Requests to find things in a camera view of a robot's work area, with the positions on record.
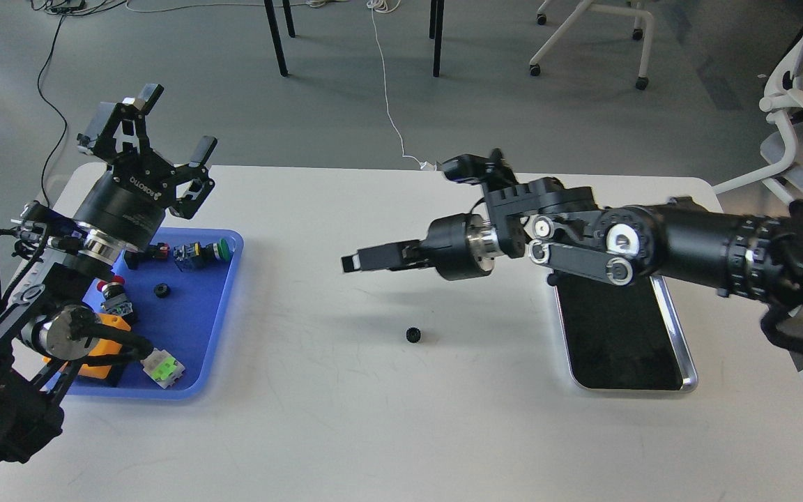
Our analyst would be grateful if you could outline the black floor cable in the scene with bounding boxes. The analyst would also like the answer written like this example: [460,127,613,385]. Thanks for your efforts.
[25,0,130,203]

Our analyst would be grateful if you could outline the green grey switch module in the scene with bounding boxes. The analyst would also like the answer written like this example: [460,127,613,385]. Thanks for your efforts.
[140,347,185,390]

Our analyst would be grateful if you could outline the white floor cable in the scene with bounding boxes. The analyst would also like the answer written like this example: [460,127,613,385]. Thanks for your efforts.
[365,0,438,172]

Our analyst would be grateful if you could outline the red mushroom push button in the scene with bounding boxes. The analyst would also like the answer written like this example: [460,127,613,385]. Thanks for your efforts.
[96,275,138,326]

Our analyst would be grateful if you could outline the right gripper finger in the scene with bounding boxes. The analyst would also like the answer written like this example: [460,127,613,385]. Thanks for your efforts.
[341,241,425,273]

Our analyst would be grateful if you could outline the black table leg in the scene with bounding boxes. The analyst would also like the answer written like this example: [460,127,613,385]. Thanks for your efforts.
[263,0,289,77]
[282,0,296,38]
[428,0,444,77]

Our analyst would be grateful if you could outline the orange button enclosure box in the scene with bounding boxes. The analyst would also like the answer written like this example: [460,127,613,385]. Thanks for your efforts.
[39,312,131,379]

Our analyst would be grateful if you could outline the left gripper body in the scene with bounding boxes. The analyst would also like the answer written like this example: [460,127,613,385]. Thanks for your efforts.
[72,162,166,249]

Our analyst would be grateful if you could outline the white rolling chair base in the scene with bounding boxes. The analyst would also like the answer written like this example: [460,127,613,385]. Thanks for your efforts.
[527,1,657,91]

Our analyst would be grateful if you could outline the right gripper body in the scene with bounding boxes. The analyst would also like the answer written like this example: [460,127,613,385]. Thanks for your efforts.
[420,213,500,282]

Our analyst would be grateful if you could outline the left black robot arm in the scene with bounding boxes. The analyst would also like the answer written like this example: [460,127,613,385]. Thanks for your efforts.
[0,84,217,463]

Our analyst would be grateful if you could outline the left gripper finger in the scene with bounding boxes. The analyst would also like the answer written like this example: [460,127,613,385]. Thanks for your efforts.
[165,136,217,220]
[77,84,165,172]

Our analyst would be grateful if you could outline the blue plastic tray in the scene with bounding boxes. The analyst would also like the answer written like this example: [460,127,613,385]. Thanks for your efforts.
[69,227,243,400]

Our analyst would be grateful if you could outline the black selector switch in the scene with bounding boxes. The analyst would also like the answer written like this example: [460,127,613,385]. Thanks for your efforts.
[122,242,170,270]

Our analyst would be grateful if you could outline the steel metal tray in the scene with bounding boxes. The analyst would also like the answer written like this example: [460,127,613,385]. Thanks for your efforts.
[555,275,698,393]

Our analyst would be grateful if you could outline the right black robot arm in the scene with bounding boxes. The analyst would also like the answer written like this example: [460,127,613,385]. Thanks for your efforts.
[342,149,803,355]

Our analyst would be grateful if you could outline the green push button switch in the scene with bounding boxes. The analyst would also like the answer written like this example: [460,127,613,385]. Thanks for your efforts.
[173,238,233,271]

